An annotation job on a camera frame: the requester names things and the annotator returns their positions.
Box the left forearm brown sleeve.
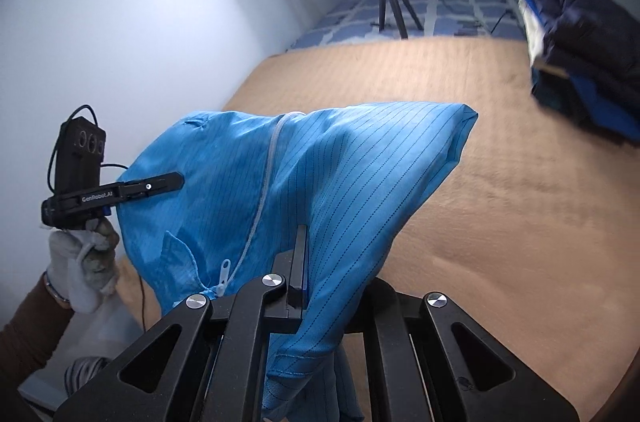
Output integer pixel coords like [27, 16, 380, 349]
[1, 278, 74, 394]

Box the light blue jacket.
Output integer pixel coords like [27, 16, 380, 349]
[117, 102, 477, 421]

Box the black tripod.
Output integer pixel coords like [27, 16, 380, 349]
[378, 0, 424, 40]

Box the stack of folded dark clothes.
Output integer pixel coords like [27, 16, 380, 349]
[518, 0, 639, 145]

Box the blue patterned bed sheet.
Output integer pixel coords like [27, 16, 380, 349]
[290, 0, 525, 51]

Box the left white gloved hand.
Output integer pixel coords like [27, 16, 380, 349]
[43, 219, 119, 314]

